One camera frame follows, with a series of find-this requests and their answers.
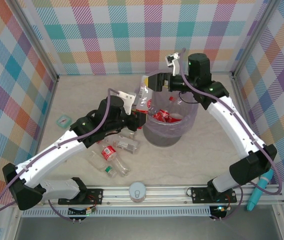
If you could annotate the crushed clear bottle red label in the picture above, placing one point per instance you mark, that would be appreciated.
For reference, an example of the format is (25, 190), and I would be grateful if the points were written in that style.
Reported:
(144, 100)

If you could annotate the small red label plastic bottle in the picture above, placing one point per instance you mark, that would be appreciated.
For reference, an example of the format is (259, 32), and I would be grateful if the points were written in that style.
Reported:
(108, 152)

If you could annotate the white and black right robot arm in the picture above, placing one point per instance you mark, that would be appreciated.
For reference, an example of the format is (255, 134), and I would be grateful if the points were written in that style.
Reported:
(234, 130)

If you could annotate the translucent purple bin liner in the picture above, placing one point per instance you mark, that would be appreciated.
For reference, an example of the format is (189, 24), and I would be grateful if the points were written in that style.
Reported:
(190, 110)

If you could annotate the clear bottle white label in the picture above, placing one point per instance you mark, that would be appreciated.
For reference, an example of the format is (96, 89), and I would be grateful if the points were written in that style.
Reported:
(125, 145)

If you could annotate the large red label plastic bottle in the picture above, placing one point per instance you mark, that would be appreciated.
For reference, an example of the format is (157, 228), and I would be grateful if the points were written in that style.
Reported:
(163, 115)

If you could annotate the clear bottle green cap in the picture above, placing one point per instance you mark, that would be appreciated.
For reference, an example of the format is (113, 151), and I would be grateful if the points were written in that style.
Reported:
(98, 162)

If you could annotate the teal square compass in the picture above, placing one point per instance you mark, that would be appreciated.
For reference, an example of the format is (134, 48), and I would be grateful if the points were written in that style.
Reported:
(63, 121)

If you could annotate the small black controller board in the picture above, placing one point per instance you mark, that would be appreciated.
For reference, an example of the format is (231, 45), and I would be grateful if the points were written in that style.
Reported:
(82, 212)
(219, 211)

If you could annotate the teal pen-shaped plastic tool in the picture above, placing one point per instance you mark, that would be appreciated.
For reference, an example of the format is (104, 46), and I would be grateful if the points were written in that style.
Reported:
(258, 192)

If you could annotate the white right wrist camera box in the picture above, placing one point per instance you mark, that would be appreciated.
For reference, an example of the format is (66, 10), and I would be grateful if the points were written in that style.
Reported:
(175, 65)

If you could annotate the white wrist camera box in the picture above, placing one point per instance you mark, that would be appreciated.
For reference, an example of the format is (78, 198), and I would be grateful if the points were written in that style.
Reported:
(175, 65)
(128, 98)

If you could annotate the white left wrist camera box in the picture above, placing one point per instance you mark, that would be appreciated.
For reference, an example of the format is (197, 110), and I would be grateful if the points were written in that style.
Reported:
(128, 98)

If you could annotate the aluminium frame post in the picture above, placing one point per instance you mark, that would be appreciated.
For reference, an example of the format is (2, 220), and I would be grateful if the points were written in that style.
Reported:
(253, 37)
(33, 37)

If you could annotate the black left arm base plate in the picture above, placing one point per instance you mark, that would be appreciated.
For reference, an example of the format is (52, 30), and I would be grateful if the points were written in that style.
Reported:
(94, 196)

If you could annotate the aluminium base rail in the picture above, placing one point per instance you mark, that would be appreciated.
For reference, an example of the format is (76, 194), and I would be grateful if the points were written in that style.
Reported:
(167, 193)

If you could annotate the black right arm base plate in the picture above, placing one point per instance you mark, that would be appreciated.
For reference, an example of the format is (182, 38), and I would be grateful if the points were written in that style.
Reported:
(199, 195)

